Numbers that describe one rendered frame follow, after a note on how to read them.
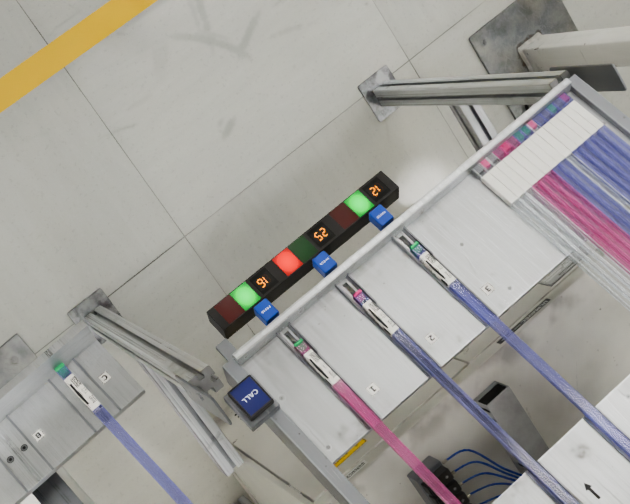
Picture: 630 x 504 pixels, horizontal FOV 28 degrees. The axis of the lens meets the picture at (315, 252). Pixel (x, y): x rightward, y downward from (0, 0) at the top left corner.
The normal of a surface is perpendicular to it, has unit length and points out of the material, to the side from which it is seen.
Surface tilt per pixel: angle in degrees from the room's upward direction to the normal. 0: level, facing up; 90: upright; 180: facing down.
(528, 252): 42
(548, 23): 0
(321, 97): 0
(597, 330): 0
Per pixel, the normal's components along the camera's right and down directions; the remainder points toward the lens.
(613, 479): -0.06, -0.46
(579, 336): 0.41, 0.10
